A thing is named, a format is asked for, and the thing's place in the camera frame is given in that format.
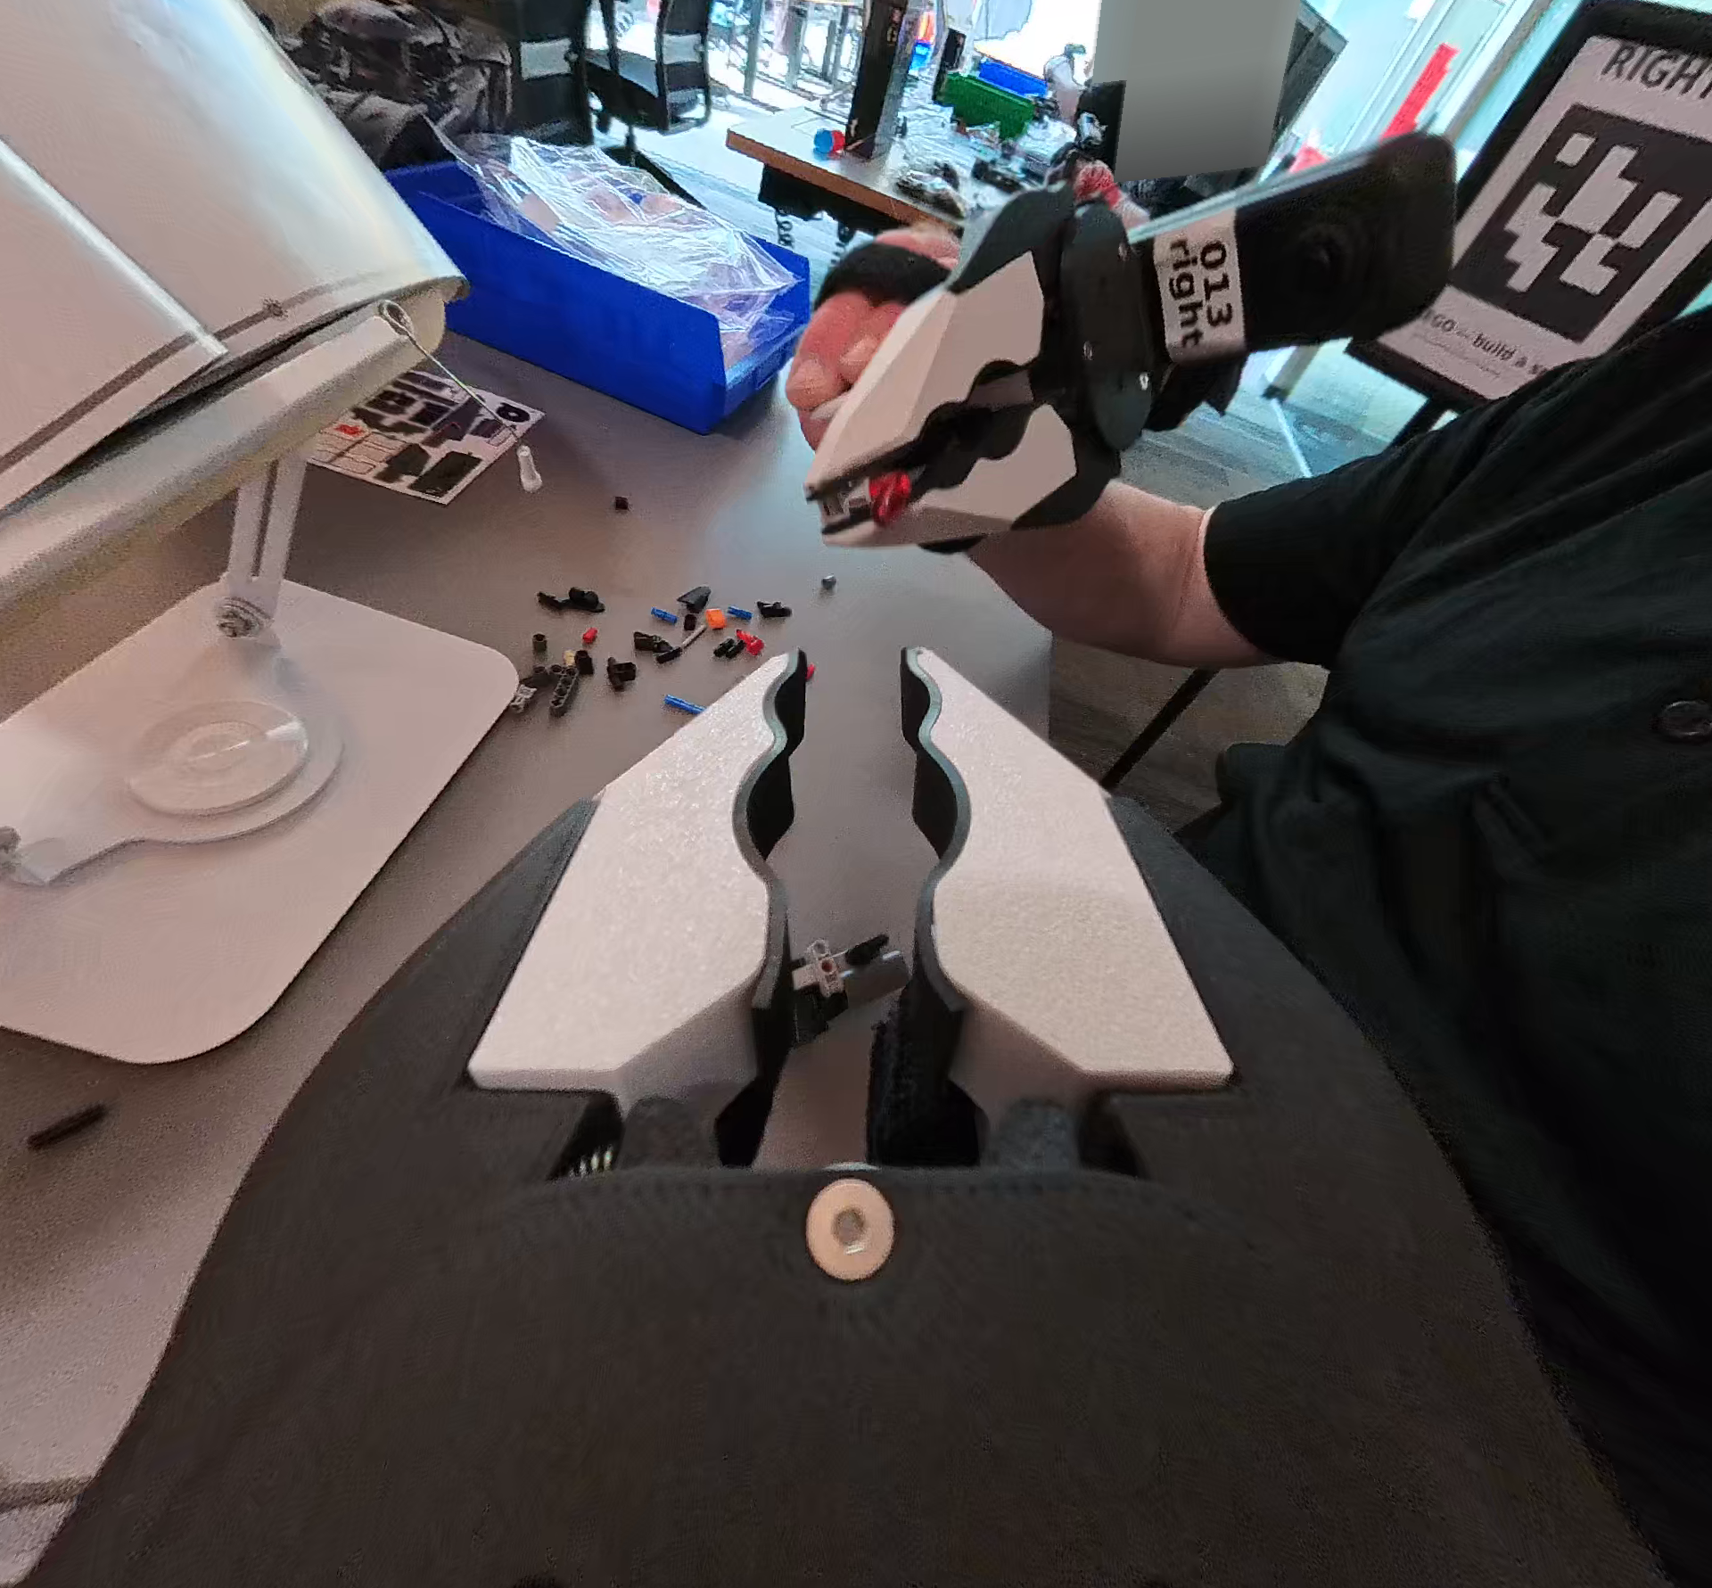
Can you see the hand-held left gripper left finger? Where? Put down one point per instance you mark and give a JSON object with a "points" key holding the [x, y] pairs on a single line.
{"points": [[643, 919]]}

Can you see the dark lego set box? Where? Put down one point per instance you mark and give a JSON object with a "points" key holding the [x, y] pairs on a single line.
{"points": [[388, 50]]}

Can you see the black upright box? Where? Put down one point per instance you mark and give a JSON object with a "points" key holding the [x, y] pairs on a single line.
{"points": [[886, 63]]}

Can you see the scattered small lego pieces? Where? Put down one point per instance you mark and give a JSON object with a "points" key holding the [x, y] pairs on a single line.
{"points": [[582, 601]]}

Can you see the white book stand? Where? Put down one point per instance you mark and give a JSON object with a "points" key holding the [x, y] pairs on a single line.
{"points": [[268, 894]]}

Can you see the clear plastic bags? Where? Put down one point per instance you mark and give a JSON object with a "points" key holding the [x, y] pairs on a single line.
{"points": [[602, 224]]}

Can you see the person in dark shirt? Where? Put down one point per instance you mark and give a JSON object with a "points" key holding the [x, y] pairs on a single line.
{"points": [[1471, 813]]}

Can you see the small red lego piece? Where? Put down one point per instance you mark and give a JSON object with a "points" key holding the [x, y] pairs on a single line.
{"points": [[889, 497]]}

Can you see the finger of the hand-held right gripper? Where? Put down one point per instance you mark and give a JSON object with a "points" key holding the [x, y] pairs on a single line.
{"points": [[937, 372], [1003, 478]]}

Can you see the framed black white marker sign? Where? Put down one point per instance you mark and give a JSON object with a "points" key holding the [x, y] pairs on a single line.
{"points": [[1579, 211]]}

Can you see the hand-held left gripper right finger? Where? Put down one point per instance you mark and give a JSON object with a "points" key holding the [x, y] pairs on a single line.
{"points": [[1071, 947]]}

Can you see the lego instruction booklet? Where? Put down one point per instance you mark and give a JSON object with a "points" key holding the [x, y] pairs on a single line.
{"points": [[162, 143]]}

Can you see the wooden office table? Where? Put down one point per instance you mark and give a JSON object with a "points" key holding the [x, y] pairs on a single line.
{"points": [[829, 164]]}

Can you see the black sticker sheet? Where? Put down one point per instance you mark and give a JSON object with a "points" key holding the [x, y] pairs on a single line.
{"points": [[429, 438]]}

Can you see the blue plastic parts bin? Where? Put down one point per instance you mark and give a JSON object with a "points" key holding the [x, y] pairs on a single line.
{"points": [[602, 345]]}

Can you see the black lego pin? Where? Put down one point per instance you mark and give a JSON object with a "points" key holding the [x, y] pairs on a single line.
{"points": [[66, 1126]]}

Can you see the grey lego sub-assembly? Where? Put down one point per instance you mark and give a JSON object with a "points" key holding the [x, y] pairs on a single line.
{"points": [[836, 974]]}

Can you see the person's right hand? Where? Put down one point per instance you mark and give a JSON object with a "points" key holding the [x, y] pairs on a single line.
{"points": [[844, 357]]}

